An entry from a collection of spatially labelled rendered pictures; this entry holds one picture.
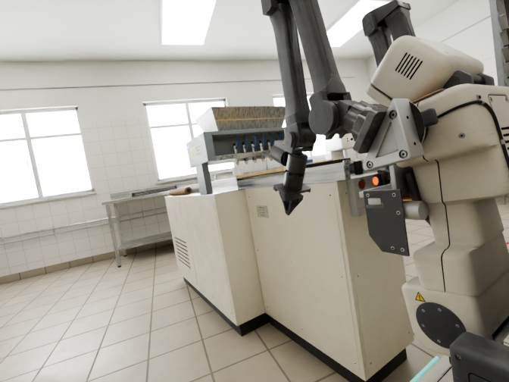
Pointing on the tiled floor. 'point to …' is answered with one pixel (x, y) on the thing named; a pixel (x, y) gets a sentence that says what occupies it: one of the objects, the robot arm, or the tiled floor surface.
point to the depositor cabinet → (219, 255)
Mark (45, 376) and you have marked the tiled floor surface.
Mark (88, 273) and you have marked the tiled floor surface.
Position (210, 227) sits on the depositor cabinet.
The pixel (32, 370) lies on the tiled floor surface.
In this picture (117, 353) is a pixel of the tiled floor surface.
